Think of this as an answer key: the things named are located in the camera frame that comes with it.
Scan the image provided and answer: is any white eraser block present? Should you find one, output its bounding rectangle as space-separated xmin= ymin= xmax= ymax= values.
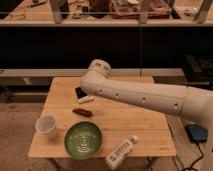
xmin=78 ymin=96 xmax=94 ymax=104

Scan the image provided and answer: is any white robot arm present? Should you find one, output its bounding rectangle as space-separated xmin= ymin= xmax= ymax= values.
xmin=80 ymin=59 xmax=213 ymax=171

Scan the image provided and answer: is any brown oblong object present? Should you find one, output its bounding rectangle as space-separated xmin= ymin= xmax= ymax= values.
xmin=73 ymin=108 xmax=93 ymax=117

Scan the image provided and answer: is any wooden folding table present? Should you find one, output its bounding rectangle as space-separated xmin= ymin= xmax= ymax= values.
xmin=28 ymin=77 xmax=176 ymax=158

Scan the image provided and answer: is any green round plate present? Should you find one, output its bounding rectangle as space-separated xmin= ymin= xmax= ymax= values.
xmin=64 ymin=121 xmax=102 ymax=160

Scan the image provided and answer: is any white squeeze bottle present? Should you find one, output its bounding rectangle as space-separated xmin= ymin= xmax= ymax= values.
xmin=105 ymin=135 xmax=138 ymax=170

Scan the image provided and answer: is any long background workbench shelf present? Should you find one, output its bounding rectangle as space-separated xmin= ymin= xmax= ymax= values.
xmin=0 ymin=0 xmax=213 ymax=86

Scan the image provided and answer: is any blue foot pedal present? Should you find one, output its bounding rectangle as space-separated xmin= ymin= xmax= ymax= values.
xmin=185 ymin=124 xmax=208 ymax=143

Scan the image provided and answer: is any black pedal cable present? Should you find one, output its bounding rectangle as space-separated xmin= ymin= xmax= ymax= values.
xmin=171 ymin=124 xmax=207 ymax=171

